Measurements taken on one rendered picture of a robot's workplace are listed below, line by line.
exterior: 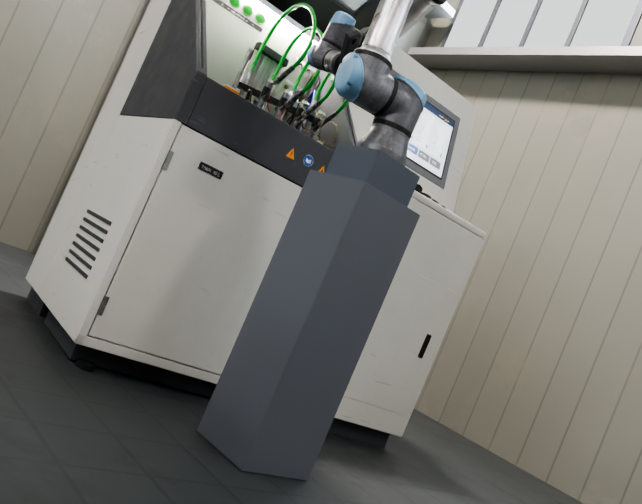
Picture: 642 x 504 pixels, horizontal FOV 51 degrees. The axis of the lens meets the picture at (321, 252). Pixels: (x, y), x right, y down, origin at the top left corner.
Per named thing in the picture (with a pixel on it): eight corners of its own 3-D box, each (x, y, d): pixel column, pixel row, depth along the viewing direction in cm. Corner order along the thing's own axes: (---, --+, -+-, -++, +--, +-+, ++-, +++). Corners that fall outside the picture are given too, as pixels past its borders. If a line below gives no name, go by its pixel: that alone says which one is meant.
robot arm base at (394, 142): (414, 174, 190) (427, 142, 190) (380, 151, 180) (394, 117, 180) (377, 167, 201) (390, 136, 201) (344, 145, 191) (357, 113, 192)
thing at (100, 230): (63, 365, 196) (173, 118, 199) (28, 312, 243) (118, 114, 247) (257, 417, 235) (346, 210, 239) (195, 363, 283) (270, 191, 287)
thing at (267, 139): (186, 124, 202) (207, 76, 202) (181, 124, 205) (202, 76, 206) (338, 205, 236) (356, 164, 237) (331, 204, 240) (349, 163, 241)
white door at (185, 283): (87, 335, 197) (181, 123, 200) (85, 333, 199) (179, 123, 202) (263, 388, 233) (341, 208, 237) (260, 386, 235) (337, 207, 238)
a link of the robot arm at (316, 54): (312, 37, 221) (300, 60, 222) (331, 42, 213) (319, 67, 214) (329, 48, 227) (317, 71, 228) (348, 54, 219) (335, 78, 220)
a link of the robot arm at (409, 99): (420, 137, 188) (439, 93, 189) (382, 114, 182) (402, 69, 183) (397, 137, 199) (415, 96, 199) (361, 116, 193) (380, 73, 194)
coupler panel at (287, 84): (270, 117, 272) (300, 48, 273) (266, 117, 275) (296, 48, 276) (295, 131, 279) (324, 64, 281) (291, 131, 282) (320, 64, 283)
